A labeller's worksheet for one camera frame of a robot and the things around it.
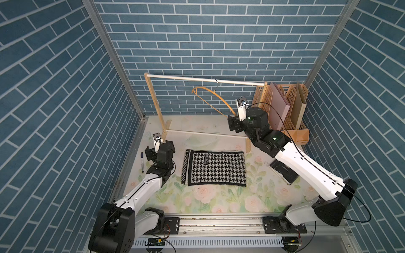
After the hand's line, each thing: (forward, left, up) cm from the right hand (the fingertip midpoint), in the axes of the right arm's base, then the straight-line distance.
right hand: (239, 113), depth 72 cm
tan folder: (+20, -37, -11) cm, 44 cm away
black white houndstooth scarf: (-11, +10, -34) cm, 38 cm away
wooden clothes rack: (+16, +47, -34) cm, 60 cm away
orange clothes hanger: (+25, +25, -6) cm, 36 cm away
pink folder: (+20, -26, -12) cm, 35 cm away
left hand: (-6, +39, -19) cm, 43 cm away
